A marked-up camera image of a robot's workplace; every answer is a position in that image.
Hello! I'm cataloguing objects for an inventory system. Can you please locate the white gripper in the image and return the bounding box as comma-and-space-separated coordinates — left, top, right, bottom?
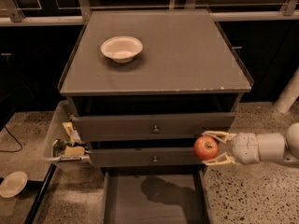
203, 131, 286, 166

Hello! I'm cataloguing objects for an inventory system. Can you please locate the red apple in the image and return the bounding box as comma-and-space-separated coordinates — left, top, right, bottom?
193, 135, 219, 161

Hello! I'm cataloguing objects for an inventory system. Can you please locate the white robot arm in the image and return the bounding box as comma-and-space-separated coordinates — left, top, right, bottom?
203, 123, 299, 166

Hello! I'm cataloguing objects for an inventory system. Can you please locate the grey drawer cabinet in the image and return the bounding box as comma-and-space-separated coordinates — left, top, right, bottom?
57, 8, 254, 175

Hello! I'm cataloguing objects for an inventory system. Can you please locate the grey bottom drawer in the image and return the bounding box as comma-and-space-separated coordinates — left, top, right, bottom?
101, 165, 213, 224

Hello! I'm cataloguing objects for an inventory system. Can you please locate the grey drawer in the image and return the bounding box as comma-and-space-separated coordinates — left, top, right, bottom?
88, 147, 202, 167
73, 112, 235, 142
101, 165, 213, 224

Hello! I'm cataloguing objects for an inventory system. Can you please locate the grey top drawer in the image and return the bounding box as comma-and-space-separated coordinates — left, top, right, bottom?
73, 112, 235, 142

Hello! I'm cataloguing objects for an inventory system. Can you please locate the grey middle drawer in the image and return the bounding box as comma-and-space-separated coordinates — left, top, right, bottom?
88, 147, 202, 167

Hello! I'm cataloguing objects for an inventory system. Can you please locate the white bowl on counter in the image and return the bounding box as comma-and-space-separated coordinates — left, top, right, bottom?
100, 36, 143, 63

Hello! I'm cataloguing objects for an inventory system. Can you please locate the yellow sponge in bin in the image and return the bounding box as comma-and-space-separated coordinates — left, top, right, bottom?
64, 147, 85, 157

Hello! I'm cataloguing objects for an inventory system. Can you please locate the clear plastic bin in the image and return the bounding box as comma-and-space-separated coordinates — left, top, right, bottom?
42, 101, 90, 164

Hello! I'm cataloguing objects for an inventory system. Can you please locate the green packet in bin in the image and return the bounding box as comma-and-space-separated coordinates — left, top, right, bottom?
52, 139, 71, 157

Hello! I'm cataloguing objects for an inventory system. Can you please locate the black floor frame bar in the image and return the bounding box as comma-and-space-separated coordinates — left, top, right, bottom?
23, 164, 56, 224

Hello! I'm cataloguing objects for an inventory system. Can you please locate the black cable on floor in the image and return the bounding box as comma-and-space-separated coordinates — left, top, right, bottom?
0, 125, 23, 154

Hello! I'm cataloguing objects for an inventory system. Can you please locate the metal railing frame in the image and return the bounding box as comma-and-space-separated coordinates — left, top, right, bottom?
0, 0, 299, 26

